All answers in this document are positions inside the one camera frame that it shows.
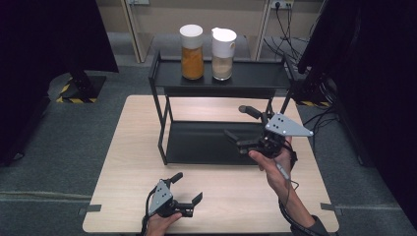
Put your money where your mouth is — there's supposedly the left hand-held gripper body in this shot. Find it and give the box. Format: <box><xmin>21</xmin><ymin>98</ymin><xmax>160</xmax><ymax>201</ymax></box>
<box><xmin>148</xmin><ymin>178</ymin><xmax>195</xmax><ymax>219</ymax></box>

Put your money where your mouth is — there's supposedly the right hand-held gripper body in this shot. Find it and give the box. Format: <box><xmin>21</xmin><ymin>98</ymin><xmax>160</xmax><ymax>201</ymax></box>
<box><xmin>236</xmin><ymin>112</ymin><xmax>315</xmax><ymax>160</ymax></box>

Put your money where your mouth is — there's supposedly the black two-tier metal rack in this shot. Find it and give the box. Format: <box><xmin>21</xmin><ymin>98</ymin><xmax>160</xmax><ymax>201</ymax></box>
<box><xmin>148</xmin><ymin>50</ymin><xmax>296</xmax><ymax>166</ymax></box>

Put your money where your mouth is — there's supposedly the glass jar of beige powder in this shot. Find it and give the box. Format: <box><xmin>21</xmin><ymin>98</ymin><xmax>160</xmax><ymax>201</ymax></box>
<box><xmin>210</xmin><ymin>27</ymin><xmax>238</xmax><ymax>82</ymax></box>

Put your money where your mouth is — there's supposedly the glass jar of orange powder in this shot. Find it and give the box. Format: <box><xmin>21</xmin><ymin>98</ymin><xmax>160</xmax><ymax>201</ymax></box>
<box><xmin>179</xmin><ymin>24</ymin><xmax>206</xmax><ymax>81</ymax></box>

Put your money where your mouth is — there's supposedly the person's left hand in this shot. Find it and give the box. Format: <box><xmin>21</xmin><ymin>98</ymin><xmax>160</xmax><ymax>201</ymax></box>
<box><xmin>146</xmin><ymin>211</ymin><xmax>183</xmax><ymax>236</ymax></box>

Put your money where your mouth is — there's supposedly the person's right hand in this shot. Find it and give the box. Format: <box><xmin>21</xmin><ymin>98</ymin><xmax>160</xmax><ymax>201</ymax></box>
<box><xmin>248</xmin><ymin>136</ymin><xmax>298</xmax><ymax>199</ymax></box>

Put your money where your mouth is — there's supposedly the black striped stand base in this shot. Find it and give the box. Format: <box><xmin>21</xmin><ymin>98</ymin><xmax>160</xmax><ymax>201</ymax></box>
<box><xmin>293</xmin><ymin>80</ymin><xmax>332</xmax><ymax>108</ymax></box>
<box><xmin>56</xmin><ymin>70</ymin><xmax>108</xmax><ymax>104</ymax></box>

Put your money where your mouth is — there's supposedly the grey floor tape strip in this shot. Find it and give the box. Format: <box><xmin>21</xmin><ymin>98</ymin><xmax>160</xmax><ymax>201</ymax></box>
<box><xmin>320</xmin><ymin>202</ymin><xmax>344</xmax><ymax>216</ymax></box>

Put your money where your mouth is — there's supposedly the black curtain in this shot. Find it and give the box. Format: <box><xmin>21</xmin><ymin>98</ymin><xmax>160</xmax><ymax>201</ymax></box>
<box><xmin>296</xmin><ymin>0</ymin><xmax>417</xmax><ymax>227</ymax></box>
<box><xmin>0</xmin><ymin>0</ymin><xmax>120</xmax><ymax>166</ymax></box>

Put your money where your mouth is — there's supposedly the white power socket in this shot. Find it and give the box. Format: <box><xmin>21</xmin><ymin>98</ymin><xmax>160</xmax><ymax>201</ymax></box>
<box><xmin>269</xmin><ymin>0</ymin><xmax>295</xmax><ymax>10</ymax></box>

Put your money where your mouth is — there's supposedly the beige desk panel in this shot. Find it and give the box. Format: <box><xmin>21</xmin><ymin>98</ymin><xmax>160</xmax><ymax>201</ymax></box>
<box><xmin>96</xmin><ymin>0</ymin><xmax>326</xmax><ymax>63</ymax></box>

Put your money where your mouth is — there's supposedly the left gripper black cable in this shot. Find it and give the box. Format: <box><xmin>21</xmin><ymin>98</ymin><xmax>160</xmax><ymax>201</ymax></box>
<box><xmin>140</xmin><ymin>186</ymin><xmax>159</xmax><ymax>236</ymax></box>

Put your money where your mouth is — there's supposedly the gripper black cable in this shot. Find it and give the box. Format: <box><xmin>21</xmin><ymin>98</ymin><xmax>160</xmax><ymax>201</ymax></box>
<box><xmin>273</xmin><ymin>141</ymin><xmax>327</xmax><ymax>236</ymax></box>
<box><xmin>140</xmin><ymin>186</ymin><xmax>159</xmax><ymax>236</ymax></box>

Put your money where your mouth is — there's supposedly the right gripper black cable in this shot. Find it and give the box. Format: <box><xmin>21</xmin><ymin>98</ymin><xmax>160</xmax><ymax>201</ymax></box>
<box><xmin>273</xmin><ymin>141</ymin><xmax>327</xmax><ymax>236</ymax></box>

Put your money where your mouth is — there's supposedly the black power cable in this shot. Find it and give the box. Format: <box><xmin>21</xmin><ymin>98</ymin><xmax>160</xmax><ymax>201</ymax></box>
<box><xmin>264</xmin><ymin>4</ymin><xmax>311</xmax><ymax>62</ymax></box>

